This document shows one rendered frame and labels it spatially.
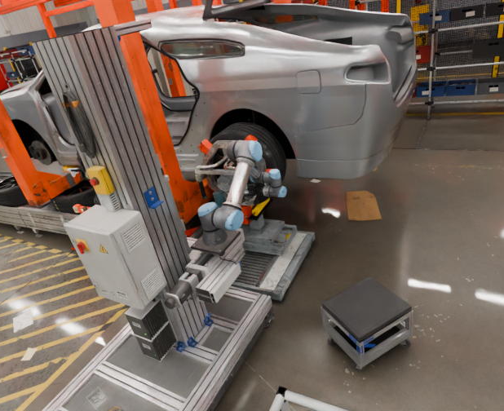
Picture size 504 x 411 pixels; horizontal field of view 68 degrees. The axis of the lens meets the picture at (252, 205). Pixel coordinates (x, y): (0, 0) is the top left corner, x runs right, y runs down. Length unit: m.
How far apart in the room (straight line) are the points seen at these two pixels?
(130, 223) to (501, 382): 2.12
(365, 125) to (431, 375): 1.58
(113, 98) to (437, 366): 2.26
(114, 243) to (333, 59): 1.72
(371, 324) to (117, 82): 1.81
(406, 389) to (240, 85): 2.23
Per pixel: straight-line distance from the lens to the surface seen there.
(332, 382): 2.46
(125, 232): 1.83
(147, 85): 2.78
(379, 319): 2.31
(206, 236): 2.19
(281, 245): 3.20
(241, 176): 2.11
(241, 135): 2.84
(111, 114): 1.82
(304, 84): 2.67
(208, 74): 3.00
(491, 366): 2.65
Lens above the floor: 2.03
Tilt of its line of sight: 29 degrees down
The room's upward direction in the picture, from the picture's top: 12 degrees counter-clockwise
